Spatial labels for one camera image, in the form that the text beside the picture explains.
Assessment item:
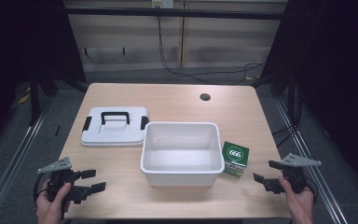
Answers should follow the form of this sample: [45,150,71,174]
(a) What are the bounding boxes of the black horizontal frame bar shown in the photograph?
[64,7,289,21]

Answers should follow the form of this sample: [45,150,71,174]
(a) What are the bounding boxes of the right hand-held gripper cable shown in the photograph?
[304,176,320,201]

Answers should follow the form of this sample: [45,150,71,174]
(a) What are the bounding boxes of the white lid with black handle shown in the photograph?
[80,106,150,148]

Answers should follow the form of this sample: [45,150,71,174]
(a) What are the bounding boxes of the aluminium floor rail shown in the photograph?
[0,99,56,224]
[274,96,351,224]

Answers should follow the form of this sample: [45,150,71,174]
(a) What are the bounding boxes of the white wall power outlet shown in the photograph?
[151,0,175,9]

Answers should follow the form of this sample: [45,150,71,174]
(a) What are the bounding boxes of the left hand-held gripper cable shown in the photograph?
[33,172,50,202]

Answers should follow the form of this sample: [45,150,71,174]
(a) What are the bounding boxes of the black floor cables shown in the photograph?
[271,123,299,148]

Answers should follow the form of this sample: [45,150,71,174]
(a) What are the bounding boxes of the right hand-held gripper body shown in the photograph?
[279,152,323,195]

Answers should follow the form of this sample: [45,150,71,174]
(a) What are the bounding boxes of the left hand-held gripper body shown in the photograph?
[36,156,85,205]

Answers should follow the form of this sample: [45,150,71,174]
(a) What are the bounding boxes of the black metal stand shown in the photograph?
[28,69,42,127]

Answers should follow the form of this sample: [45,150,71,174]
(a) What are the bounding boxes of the green cardboard box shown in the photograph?
[221,141,251,178]

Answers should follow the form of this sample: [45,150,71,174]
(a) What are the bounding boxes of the white plastic storage box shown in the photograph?
[140,120,226,188]

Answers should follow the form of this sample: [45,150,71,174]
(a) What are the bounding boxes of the yellow floor tape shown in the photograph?
[17,87,32,105]

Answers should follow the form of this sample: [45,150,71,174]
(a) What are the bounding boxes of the hand-held gripper cable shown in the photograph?
[33,172,50,202]
[304,176,320,201]

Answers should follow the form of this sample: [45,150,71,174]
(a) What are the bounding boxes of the dark curtain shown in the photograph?
[0,0,88,153]
[259,0,358,197]

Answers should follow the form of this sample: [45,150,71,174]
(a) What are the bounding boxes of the person's right hand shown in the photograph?
[278,175,315,224]

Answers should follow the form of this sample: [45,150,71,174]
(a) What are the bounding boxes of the black wall cable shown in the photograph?
[158,15,266,86]

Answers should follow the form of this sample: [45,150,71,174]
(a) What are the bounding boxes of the person's left hand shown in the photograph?
[35,181,73,224]

